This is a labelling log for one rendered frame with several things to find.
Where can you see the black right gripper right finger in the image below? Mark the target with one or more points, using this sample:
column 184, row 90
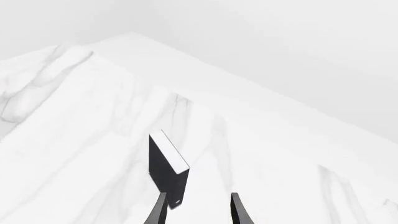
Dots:
column 239, row 212

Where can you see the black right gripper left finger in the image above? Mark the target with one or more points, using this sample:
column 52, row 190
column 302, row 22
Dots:
column 158, row 213

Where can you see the black book with white pages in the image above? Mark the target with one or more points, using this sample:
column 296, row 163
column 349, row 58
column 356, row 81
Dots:
column 164, row 172

